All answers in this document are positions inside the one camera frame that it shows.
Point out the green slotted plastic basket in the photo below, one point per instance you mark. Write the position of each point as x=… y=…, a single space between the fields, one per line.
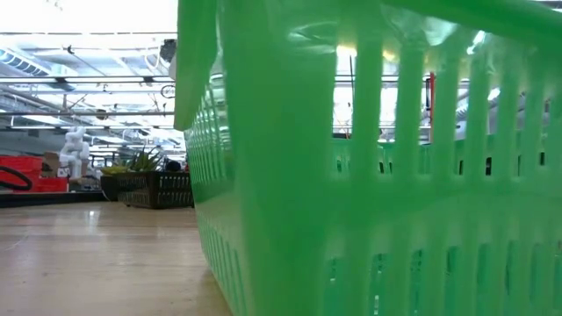
x=281 y=175

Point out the black slotted plastic basket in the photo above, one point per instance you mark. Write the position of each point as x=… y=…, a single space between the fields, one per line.
x=153 y=188

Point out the person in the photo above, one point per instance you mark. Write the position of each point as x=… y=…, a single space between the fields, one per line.
x=173 y=166

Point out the green spiky plant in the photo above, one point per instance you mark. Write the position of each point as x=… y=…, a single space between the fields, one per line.
x=142 y=161

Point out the red vertical pole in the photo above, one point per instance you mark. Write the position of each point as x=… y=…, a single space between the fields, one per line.
x=432 y=101

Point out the black plant pot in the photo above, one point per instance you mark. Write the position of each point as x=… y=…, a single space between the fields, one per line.
x=109 y=188

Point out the brown cardboard box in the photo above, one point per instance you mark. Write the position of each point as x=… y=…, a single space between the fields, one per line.
x=52 y=160

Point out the red storage box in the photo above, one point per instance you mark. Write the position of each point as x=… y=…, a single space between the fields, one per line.
x=22 y=163

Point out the long ceiling light rail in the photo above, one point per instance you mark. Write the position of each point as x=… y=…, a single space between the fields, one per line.
x=88 y=80

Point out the black table edge rail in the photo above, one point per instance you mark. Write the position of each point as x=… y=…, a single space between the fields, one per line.
x=48 y=199

